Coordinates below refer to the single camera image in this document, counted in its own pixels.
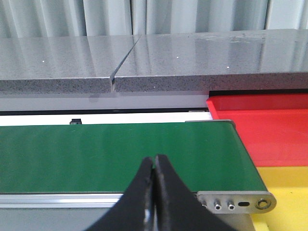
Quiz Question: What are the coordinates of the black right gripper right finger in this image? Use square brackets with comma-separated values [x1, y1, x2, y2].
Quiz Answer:
[154, 154, 233, 231]

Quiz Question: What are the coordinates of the white curtain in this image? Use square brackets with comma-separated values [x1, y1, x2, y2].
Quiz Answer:
[0, 0, 308, 38]

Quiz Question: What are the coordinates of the aluminium conveyor frame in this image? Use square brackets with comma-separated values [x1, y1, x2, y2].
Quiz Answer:
[0, 119, 277, 215]

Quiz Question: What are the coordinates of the yellow tray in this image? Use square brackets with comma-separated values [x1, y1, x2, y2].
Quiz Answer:
[251, 167, 308, 231]

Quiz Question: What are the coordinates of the grey stone counter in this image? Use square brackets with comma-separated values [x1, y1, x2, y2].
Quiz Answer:
[0, 29, 308, 113]

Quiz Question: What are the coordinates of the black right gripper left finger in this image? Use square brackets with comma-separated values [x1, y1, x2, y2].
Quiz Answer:
[86, 157, 154, 231]

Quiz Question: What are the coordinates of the red tray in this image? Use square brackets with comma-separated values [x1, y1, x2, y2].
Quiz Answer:
[206, 93, 308, 167]

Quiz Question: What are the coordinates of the black cable connector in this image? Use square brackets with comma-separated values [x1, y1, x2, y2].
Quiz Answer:
[69, 118, 82, 125]

